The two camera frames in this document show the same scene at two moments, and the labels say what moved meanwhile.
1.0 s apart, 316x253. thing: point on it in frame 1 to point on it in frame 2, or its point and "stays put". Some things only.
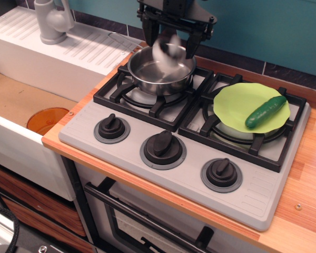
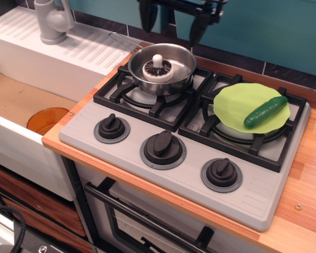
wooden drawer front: [39, 210] stays put
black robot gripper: [188, 15] to [206, 12]
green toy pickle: [264, 110] stays put
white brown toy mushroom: [167, 50] to [158, 70]
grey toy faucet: [53, 23] stays put
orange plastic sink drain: [41, 120] stays put
